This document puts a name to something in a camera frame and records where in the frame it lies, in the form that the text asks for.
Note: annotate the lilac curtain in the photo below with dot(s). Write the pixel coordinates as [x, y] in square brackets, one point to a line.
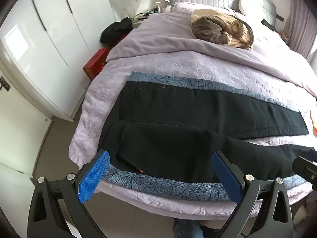
[302, 22]

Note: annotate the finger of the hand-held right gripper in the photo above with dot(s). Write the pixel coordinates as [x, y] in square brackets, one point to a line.
[305, 169]

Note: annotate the lilac embossed bedspread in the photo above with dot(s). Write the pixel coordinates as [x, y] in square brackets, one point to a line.
[198, 64]

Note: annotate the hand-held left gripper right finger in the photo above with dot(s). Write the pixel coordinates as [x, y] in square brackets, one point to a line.
[229, 178]

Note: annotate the red box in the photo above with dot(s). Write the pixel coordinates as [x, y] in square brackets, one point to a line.
[95, 64]

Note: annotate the black bag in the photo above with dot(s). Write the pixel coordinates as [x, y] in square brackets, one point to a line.
[115, 31]

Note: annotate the cluttered nightstand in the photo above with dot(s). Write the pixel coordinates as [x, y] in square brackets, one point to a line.
[142, 18]

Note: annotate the person's leg in jeans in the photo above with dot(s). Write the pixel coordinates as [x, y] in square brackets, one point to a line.
[188, 229]

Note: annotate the white round cushion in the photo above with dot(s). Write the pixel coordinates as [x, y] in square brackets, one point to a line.
[250, 7]

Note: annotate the brown fluffy garment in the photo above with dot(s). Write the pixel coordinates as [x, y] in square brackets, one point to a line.
[210, 29]

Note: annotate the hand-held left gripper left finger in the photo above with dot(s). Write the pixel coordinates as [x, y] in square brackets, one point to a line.
[92, 176]

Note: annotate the white glossy wardrobe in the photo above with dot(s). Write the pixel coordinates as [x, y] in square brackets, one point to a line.
[49, 42]

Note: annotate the white door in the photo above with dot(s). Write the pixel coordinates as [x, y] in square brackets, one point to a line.
[19, 133]

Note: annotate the lilac smooth duvet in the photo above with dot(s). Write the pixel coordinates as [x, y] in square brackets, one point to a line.
[161, 34]

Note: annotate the black pants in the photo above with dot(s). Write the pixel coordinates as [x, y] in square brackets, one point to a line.
[173, 148]

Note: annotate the blue floral bed runner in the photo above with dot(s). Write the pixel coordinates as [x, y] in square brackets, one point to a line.
[161, 186]

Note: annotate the orange item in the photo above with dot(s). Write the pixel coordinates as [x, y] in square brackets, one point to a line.
[314, 125]

